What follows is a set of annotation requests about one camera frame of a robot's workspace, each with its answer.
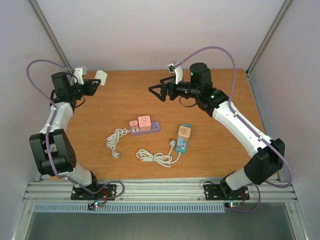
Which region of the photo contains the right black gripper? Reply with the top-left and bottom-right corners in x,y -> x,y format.
149,72 -> 200,105

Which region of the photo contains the white plug adapter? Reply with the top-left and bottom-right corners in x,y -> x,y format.
94,70 -> 108,86

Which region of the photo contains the purple power strip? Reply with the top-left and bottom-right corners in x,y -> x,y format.
128,121 -> 161,136

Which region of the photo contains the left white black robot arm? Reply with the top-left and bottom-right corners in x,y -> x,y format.
29,68 -> 108,199

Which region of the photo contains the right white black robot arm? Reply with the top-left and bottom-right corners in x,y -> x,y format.
148,62 -> 285,199

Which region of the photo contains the large pink cube plug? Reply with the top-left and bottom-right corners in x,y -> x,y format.
138,115 -> 151,132

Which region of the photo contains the small pink plug adapter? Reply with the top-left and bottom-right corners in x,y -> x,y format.
129,120 -> 139,129

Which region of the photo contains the wooden cube plug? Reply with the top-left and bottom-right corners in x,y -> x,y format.
177,125 -> 191,142

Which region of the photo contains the small blue plug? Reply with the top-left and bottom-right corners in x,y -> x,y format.
176,137 -> 187,150

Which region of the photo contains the teal power strip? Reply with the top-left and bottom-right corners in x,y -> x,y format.
175,123 -> 191,154

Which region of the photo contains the left small circuit board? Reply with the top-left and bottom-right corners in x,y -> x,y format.
87,202 -> 104,211

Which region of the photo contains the small circuit board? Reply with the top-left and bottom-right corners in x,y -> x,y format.
87,202 -> 104,211
224,201 -> 243,209

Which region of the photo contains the right small circuit board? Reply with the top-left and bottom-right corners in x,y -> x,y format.
224,201 -> 243,209

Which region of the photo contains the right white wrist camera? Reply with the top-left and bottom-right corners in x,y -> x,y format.
167,61 -> 183,85

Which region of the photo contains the white coiled strip cable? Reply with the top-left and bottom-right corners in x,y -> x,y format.
105,127 -> 131,160

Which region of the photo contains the white coiled teal-strip cable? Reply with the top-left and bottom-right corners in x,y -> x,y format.
136,138 -> 182,168

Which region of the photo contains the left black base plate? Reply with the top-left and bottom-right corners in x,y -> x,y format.
70,184 -> 117,201

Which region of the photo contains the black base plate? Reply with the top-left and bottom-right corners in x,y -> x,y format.
70,184 -> 117,201
202,182 -> 250,201

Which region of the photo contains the aluminium front rail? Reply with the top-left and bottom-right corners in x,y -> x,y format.
23,179 -> 298,203

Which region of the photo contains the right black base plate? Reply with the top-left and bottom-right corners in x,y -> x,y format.
202,182 -> 250,201

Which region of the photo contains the blue slotted cable duct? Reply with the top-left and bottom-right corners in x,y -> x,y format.
33,203 -> 225,214

